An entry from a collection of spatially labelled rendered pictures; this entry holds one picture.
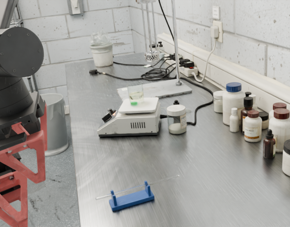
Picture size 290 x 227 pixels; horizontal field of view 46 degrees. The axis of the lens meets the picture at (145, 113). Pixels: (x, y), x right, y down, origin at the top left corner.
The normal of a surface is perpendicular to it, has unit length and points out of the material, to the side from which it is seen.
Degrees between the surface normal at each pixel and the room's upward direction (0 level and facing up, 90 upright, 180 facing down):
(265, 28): 90
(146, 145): 0
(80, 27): 90
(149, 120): 90
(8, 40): 84
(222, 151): 0
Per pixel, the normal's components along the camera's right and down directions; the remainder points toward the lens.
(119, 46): 0.23, 0.34
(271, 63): -0.97, 0.18
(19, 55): 0.72, 0.08
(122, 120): -0.14, 0.38
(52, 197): -0.10, -0.93
